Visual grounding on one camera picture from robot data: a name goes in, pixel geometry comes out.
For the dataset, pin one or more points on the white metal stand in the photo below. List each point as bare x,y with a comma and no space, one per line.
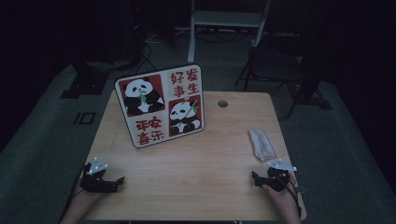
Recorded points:
225,18

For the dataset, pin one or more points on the black stand base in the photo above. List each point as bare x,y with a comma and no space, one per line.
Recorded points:
85,82

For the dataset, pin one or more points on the dark equipment rack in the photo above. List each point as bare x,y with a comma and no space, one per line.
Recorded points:
135,31

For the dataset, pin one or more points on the person's left hand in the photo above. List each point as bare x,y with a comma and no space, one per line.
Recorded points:
84,199

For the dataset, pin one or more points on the panda picture board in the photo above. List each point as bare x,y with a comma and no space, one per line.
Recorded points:
162,105

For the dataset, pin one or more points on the black folding chair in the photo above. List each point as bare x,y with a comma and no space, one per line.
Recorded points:
274,67

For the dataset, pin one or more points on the grey tape piece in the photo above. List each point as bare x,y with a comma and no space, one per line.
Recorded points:
301,189

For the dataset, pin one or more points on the person's right hand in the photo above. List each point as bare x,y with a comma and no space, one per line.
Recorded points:
286,199

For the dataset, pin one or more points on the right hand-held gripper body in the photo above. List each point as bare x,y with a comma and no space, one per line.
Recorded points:
278,179

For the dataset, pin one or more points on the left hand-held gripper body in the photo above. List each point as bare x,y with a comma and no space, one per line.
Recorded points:
93,182

